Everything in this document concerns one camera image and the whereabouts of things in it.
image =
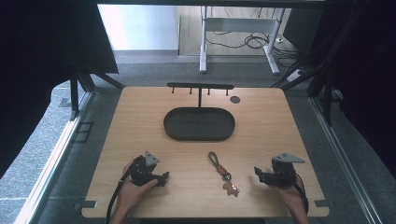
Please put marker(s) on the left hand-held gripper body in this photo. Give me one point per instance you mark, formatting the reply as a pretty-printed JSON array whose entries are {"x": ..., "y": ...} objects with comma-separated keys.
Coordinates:
[{"x": 141, "y": 171}]

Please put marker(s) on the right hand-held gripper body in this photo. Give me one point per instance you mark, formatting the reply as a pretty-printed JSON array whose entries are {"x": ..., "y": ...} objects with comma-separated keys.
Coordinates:
[{"x": 281, "y": 174}]

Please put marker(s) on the black key rack with tray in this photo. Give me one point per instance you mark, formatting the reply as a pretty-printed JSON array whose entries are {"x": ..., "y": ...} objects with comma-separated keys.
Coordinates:
[{"x": 199, "y": 124}]

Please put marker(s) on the person's right hand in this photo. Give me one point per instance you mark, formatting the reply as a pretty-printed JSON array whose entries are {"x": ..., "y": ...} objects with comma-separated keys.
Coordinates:
[{"x": 294, "y": 197}]

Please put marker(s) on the person's left hand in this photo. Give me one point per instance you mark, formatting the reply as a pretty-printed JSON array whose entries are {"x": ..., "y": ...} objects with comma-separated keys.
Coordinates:
[{"x": 130, "y": 196}]

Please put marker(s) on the dark floor plate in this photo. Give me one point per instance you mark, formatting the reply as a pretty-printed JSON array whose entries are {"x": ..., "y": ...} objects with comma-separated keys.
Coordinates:
[{"x": 83, "y": 132}]

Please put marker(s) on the dark round table cap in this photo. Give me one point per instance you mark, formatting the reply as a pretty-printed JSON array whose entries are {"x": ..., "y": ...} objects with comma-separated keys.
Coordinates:
[{"x": 234, "y": 100}]

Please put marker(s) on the white power strip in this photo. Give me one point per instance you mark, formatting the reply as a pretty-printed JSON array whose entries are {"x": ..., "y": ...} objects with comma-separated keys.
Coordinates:
[{"x": 294, "y": 75}]

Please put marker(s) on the black metal stand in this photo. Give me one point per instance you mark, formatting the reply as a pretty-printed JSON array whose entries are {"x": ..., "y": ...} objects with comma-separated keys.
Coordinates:
[
  {"x": 81, "y": 85},
  {"x": 323, "y": 81}
]

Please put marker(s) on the black curtain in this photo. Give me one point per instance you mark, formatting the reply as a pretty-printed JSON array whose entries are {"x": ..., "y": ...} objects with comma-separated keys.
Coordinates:
[
  {"x": 40, "y": 56},
  {"x": 367, "y": 77}
]

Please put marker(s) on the aluminium rail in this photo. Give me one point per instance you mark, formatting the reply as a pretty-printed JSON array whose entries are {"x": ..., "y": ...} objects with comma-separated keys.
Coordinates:
[
  {"x": 345, "y": 161},
  {"x": 53, "y": 165}
]

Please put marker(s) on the dark table corner bracket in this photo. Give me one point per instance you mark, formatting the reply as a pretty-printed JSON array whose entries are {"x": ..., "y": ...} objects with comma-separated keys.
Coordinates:
[{"x": 85, "y": 204}]

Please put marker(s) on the white wall panel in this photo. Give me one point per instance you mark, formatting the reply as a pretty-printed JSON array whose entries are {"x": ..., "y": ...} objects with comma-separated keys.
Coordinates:
[{"x": 140, "y": 28}]

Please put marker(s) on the white desk frame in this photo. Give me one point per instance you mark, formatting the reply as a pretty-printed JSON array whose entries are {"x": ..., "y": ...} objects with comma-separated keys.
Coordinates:
[{"x": 239, "y": 24}]

